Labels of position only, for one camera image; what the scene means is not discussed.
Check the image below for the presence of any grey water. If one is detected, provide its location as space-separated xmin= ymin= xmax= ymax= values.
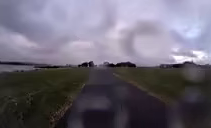
xmin=0 ymin=64 xmax=38 ymax=75

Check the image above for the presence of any distant dark shoreline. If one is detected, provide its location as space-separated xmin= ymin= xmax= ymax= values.
xmin=0 ymin=59 xmax=66 ymax=70

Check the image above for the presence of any dark asphalt path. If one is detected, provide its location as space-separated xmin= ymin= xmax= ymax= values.
xmin=54 ymin=68 xmax=177 ymax=128

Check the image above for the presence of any green grass field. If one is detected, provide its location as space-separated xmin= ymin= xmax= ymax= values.
xmin=111 ymin=67 xmax=211 ymax=128
xmin=0 ymin=67 xmax=91 ymax=128

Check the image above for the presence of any row of distant buildings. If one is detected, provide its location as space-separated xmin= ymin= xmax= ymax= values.
xmin=159 ymin=60 xmax=211 ymax=70

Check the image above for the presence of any small clump of trees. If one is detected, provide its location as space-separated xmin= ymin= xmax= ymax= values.
xmin=77 ymin=60 xmax=96 ymax=69

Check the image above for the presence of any pale gravel verge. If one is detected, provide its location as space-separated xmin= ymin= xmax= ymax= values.
xmin=48 ymin=82 xmax=87 ymax=128
xmin=112 ymin=72 xmax=171 ymax=104

